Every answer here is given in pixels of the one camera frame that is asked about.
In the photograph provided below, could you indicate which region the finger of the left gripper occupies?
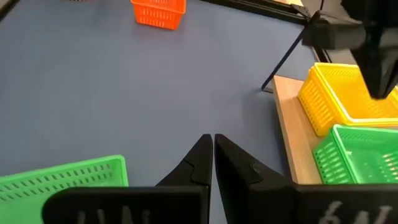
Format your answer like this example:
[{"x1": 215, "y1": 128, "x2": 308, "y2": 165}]
[
  {"x1": 377, "y1": 29, "x2": 398, "y2": 100},
  {"x1": 354, "y1": 29, "x2": 379, "y2": 100}
]

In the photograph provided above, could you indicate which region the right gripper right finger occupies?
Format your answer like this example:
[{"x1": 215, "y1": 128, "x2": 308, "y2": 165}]
[{"x1": 214, "y1": 133, "x2": 296, "y2": 224}]

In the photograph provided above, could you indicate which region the yellow plastic basket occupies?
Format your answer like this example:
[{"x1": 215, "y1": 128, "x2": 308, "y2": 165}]
[
  {"x1": 297, "y1": 62, "x2": 398, "y2": 138},
  {"x1": 313, "y1": 62, "x2": 398, "y2": 125}
]

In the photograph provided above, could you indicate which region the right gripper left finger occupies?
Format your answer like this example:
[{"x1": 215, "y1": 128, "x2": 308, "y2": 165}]
[{"x1": 154, "y1": 133, "x2": 214, "y2": 187}]

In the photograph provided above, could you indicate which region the blue table mat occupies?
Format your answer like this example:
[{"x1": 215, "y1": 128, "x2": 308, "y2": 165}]
[{"x1": 0, "y1": 0, "x2": 317, "y2": 224}]

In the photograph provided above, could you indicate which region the red plastic basket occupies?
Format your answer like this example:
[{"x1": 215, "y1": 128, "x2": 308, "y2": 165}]
[{"x1": 130, "y1": 0, "x2": 188, "y2": 31}]

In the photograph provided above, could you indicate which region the green plastic basket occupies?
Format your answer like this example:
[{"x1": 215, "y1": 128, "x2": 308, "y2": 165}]
[
  {"x1": 312, "y1": 123, "x2": 398, "y2": 185},
  {"x1": 329, "y1": 124, "x2": 398, "y2": 185},
  {"x1": 0, "y1": 154, "x2": 129, "y2": 224}
]

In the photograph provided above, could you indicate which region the wooden board on rack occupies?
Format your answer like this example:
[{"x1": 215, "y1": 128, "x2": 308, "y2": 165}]
[{"x1": 261, "y1": 29, "x2": 326, "y2": 185}]

